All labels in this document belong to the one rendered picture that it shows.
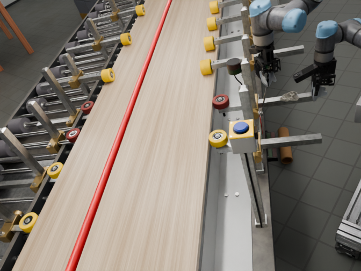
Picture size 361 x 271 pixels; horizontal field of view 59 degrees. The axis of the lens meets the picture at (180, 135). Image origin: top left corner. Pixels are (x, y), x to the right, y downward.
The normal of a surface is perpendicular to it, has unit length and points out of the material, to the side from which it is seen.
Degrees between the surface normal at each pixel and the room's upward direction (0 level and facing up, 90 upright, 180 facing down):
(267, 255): 0
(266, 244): 0
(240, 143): 90
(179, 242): 0
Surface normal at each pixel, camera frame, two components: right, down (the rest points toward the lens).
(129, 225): -0.28, -0.69
